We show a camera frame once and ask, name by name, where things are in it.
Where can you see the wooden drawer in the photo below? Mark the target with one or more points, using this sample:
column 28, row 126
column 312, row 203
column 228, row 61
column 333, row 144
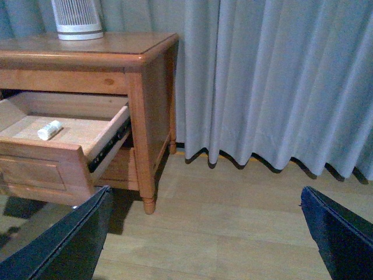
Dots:
column 121, row 172
column 66, row 168

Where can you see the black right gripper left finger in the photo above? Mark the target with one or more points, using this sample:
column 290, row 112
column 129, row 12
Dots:
column 70, row 249

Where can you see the wooden nightstand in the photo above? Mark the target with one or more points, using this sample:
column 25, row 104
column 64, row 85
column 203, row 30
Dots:
column 138, row 66

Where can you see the white medicine bottle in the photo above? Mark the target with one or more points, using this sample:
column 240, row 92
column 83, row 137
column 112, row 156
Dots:
column 48, row 131

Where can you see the grey curtain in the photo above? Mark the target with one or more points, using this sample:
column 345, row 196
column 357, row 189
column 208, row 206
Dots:
column 278, row 79

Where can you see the white air purifier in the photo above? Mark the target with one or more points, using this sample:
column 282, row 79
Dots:
column 77, row 20

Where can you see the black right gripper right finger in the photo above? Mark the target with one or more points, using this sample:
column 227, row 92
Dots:
column 344, row 239

